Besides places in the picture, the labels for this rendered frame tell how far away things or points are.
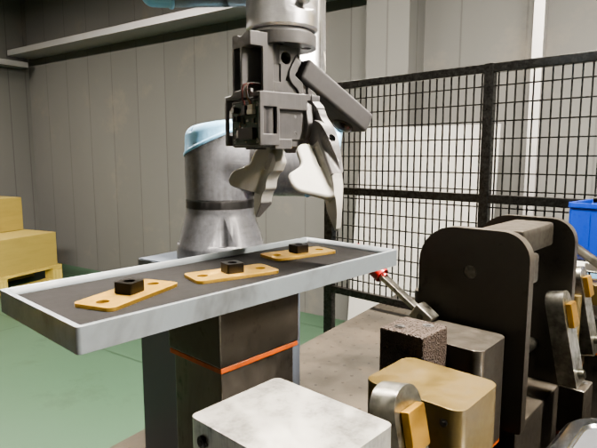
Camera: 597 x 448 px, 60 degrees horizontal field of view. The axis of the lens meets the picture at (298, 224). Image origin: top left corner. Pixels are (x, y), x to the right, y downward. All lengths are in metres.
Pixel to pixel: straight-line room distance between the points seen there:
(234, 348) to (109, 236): 5.55
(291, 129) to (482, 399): 0.30
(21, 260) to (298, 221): 2.81
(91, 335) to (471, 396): 0.29
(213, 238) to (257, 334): 0.38
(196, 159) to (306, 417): 0.58
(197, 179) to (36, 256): 4.96
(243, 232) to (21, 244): 4.86
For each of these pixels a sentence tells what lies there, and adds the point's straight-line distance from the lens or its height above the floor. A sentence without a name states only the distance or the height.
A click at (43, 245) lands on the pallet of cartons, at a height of 0.39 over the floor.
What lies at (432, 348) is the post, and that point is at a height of 1.08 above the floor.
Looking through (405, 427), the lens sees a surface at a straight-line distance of 0.39.
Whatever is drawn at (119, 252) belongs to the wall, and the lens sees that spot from 5.90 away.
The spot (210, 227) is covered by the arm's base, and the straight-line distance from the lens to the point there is 0.84.
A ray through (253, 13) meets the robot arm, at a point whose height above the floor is 1.41.
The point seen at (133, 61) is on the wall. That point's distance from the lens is 5.61.
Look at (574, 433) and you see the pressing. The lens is 0.60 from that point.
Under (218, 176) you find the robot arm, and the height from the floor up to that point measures 1.24.
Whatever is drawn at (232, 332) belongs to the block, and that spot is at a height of 1.12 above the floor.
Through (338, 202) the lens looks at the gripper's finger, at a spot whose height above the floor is 1.23.
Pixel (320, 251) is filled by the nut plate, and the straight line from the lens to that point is 0.59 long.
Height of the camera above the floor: 1.27
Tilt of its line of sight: 7 degrees down
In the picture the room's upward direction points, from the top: straight up
